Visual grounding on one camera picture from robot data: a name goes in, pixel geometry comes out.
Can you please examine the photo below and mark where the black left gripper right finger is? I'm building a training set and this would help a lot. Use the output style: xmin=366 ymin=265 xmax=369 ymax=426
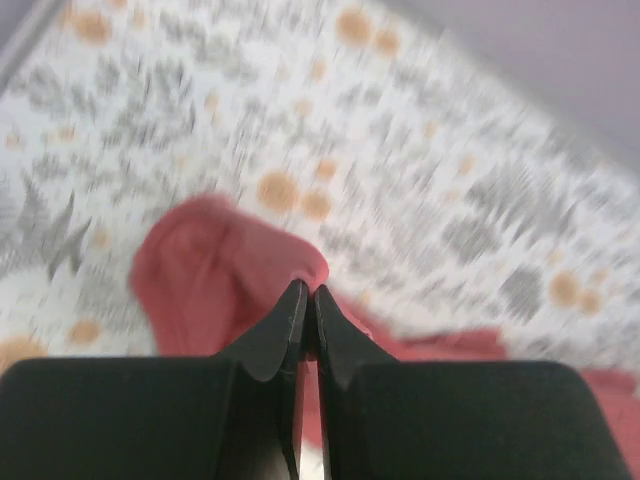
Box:
xmin=314 ymin=287 xmax=631 ymax=479

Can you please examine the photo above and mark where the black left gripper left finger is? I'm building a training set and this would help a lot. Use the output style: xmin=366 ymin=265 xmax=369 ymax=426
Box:
xmin=1 ymin=280 xmax=308 ymax=479

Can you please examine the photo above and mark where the red t shirt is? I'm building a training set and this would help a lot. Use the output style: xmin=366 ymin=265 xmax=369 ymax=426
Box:
xmin=130 ymin=194 xmax=639 ymax=479

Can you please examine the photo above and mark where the floral patterned table mat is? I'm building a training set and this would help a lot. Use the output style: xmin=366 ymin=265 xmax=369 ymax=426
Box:
xmin=1 ymin=1 xmax=639 ymax=372

